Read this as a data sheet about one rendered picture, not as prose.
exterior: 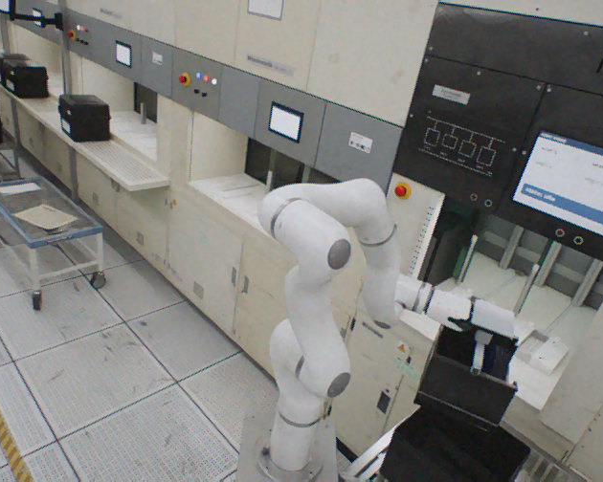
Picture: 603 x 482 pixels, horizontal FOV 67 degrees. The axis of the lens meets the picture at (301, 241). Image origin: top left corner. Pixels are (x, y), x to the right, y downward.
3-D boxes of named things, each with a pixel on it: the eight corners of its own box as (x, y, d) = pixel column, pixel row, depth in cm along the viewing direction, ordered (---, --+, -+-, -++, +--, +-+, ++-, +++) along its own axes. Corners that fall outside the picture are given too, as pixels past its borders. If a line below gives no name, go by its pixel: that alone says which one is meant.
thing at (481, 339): (424, 364, 143) (457, 280, 128) (490, 392, 137) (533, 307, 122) (407, 418, 122) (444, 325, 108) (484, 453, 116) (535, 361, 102)
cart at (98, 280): (-20, 244, 325) (-32, 181, 303) (56, 228, 361) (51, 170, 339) (34, 315, 272) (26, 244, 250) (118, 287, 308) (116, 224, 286)
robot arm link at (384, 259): (374, 273, 96) (400, 337, 119) (399, 215, 103) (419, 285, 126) (336, 266, 101) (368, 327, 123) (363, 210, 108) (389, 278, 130)
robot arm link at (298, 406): (295, 434, 113) (312, 362, 102) (254, 385, 125) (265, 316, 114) (330, 415, 121) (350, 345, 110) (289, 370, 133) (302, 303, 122)
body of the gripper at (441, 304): (424, 301, 127) (465, 317, 124) (417, 320, 118) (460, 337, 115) (433, 279, 124) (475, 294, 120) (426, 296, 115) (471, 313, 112)
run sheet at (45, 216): (11, 215, 278) (10, 213, 277) (44, 204, 298) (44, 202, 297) (48, 231, 269) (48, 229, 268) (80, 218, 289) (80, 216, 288)
